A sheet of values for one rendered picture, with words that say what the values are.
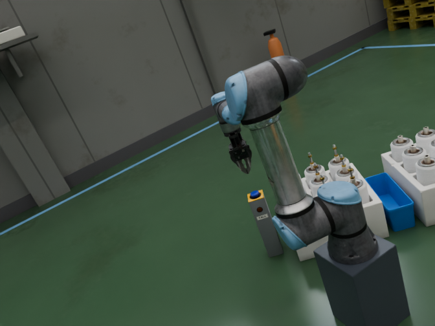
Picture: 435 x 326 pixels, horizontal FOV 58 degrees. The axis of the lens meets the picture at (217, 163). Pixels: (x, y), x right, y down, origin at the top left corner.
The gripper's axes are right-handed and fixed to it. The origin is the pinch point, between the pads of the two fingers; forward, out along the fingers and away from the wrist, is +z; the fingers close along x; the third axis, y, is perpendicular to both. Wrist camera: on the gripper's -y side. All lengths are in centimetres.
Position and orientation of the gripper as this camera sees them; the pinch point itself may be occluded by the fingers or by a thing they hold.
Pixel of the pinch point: (246, 170)
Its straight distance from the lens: 166.0
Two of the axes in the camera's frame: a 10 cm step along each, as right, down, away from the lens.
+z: 3.4, 8.6, 3.9
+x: 9.4, -3.2, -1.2
